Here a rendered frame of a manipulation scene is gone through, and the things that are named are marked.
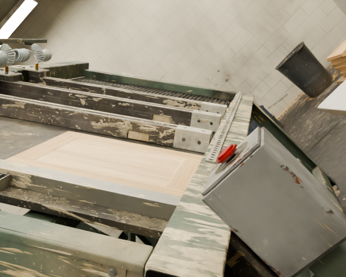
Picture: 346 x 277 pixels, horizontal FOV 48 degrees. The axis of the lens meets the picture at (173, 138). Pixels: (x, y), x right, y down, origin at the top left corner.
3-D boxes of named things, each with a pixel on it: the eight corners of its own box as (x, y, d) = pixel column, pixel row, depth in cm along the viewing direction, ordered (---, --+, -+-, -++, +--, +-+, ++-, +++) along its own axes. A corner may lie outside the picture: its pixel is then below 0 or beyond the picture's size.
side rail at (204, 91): (233, 109, 262) (236, 93, 260) (83, 84, 283) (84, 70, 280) (234, 107, 270) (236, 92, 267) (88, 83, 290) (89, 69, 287)
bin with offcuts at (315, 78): (342, 73, 503) (307, 38, 502) (313, 101, 510) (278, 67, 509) (330, 76, 554) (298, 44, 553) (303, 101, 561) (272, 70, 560)
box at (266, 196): (358, 237, 51) (260, 140, 51) (288, 287, 54) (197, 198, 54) (341, 201, 62) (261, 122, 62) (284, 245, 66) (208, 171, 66)
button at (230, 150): (243, 155, 56) (233, 145, 56) (223, 173, 57) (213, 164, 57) (244, 148, 59) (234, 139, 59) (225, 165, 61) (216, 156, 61)
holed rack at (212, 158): (215, 163, 110) (216, 161, 110) (205, 161, 111) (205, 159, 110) (243, 93, 266) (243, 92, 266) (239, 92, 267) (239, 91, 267)
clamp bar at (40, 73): (223, 121, 189) (231, 72, 183) (7, 85, 211) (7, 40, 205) (225, 118, 199) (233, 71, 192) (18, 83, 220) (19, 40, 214)
